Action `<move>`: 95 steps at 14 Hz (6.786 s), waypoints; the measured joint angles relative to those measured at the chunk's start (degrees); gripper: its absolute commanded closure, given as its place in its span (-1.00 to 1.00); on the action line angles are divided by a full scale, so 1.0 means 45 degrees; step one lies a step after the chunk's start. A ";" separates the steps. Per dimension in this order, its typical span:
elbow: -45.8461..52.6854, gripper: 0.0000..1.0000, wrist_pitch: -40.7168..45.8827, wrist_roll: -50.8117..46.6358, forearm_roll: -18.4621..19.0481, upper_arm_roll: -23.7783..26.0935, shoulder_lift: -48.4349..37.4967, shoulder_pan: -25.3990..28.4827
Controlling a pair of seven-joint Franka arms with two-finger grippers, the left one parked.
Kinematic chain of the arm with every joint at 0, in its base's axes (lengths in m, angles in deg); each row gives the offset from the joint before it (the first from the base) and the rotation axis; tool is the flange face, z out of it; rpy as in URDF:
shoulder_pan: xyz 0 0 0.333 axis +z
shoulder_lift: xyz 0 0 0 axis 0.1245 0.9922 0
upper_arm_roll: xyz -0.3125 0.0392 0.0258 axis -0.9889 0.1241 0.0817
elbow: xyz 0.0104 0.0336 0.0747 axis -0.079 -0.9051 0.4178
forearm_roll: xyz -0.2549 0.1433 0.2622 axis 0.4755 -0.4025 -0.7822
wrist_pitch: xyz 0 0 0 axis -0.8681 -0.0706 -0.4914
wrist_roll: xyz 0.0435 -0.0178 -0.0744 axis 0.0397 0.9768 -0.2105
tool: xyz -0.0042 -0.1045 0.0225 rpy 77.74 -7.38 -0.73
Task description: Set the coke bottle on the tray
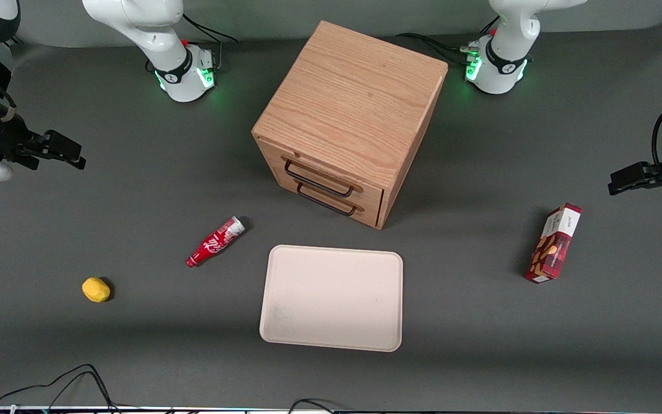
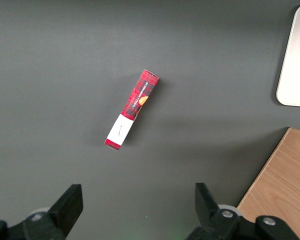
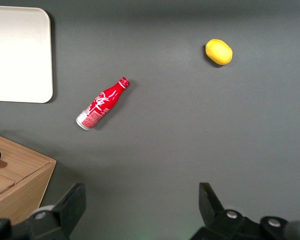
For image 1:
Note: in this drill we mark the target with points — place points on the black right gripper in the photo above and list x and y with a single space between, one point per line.
2 138

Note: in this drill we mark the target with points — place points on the red coke bottle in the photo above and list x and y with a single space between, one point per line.
216 241

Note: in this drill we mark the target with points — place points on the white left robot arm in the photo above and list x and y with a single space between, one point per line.
506 63

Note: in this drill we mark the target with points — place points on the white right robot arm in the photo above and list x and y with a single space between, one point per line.
135 23

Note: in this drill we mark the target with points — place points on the beige plastic tray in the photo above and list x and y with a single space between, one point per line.
331 299

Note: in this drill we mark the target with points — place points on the red snack box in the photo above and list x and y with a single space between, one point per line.
555 244

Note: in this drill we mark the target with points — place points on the yellow lemon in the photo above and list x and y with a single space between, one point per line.
96 290

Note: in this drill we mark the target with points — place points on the wooden drawer cabinet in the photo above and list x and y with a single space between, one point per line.
354 109

